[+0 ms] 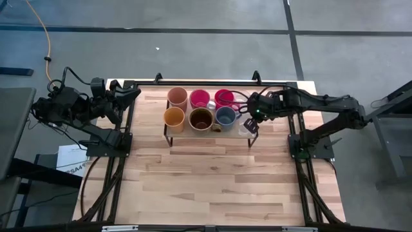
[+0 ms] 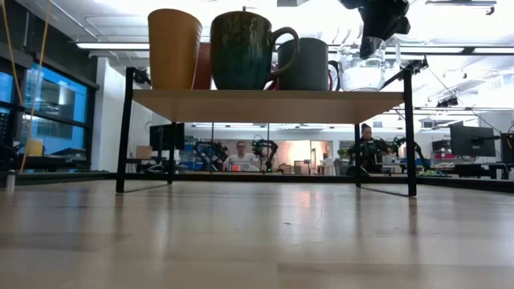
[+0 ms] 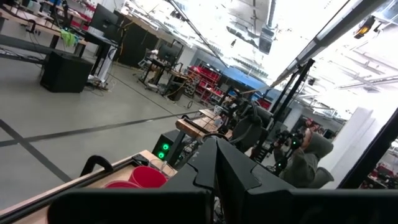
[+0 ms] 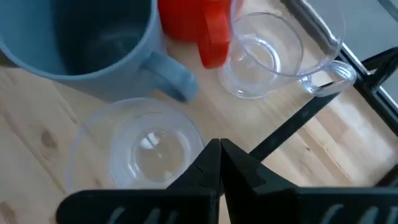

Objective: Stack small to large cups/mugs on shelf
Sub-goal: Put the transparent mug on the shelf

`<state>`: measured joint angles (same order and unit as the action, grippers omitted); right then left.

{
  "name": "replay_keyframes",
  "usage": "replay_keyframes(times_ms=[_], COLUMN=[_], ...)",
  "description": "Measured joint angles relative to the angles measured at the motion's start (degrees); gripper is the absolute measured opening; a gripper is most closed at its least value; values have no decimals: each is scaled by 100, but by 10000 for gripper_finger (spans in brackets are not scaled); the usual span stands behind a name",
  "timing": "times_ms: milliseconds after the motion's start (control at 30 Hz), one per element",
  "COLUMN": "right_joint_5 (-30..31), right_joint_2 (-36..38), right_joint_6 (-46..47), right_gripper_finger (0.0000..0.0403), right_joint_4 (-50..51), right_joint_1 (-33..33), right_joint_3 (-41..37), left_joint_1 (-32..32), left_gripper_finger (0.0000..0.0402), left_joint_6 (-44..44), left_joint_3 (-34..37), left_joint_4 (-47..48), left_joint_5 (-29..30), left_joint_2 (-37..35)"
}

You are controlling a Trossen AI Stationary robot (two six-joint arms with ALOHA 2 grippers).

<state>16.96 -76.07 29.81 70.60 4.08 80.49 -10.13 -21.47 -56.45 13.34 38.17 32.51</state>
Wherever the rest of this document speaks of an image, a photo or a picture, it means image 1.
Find crimson mug white handle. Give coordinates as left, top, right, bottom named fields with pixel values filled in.
left=189, top=89, right=217, bottom=111

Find thick black floor cable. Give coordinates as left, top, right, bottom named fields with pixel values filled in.
left=79, top=156, right=101, bottom=217

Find dark flat floor bar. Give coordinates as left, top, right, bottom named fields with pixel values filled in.
left=0, top=66, right=35, bottom=77

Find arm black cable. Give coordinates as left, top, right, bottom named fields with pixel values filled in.
left=218, top=85, right=277, bottom=113
left=47, top=66, right=93, bottom=94

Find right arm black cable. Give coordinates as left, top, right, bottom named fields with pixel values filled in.
left=218, top=85, right=277, bottom=113

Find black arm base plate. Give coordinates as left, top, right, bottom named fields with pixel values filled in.
left=288, top=133, right=342, bottom=160
left=78, top=131, right=133, bottom=158

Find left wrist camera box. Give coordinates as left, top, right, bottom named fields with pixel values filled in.
left=90, top=77, right=107, bottom=98

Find yellow cup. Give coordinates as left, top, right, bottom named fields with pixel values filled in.
left=162, top=106, right=186, bottom=134

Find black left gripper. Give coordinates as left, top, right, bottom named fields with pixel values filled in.
left=103, top=79, right=142, bottom=125

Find olive mug gold handle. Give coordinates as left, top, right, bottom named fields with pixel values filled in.
left=188, top=107, right=223, bottom=133

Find grey metal stand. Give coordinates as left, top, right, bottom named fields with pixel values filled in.
left=365, top=79, right=412, bottom=188

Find red mug red handle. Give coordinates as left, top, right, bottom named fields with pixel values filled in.
left=214, top=88, right=241, bottom=110

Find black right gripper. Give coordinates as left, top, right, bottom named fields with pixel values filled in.
left=243, top=106, right=267, bottom=135

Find black side table frame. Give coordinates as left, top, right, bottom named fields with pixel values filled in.
left=6, top=153, right=84, bottom=226

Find grey blue mug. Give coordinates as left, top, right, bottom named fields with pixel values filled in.
left=214, top=106, right=241, bottom=132

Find wooden shelf black metal legs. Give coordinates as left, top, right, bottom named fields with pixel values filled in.
left=163, top=93, right=259, bottom=148

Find silver edge bracket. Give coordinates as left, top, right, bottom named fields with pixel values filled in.
left=102, top=225, right=139, bottom=232
left=282, top=226, right=319, bottom=232

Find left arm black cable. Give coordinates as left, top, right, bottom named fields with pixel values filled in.
left=47, top=66, right=93, bottom=94

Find grey side table top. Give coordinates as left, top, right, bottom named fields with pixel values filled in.
left=0, top=86, right=37, bottom=181

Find black metal table frame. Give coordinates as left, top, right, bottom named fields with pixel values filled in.
left=72, top=79, right=347, bottom=226

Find yellow extension cable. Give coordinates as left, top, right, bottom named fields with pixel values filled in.
left=24, top=0, right=54, bottom=83

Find white printed paper sheet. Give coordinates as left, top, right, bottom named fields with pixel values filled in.
left=56, top=144, right=89, bottom=177

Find terracotta cup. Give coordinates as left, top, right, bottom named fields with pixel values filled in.
left=167, top=86, right=189, bottom=113

